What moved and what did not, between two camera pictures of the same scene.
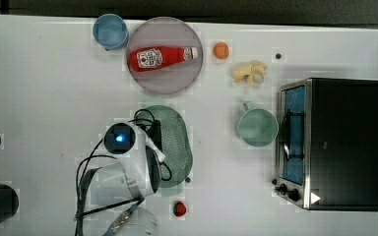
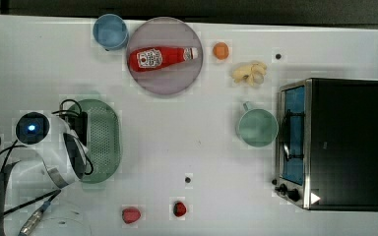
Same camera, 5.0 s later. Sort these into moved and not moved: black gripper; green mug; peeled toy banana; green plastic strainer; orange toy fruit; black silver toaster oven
Moved: green plastic strainer; black gripper
Not moved: black silver toaster oven; green mug; orange toy fruit; peeled toy banana
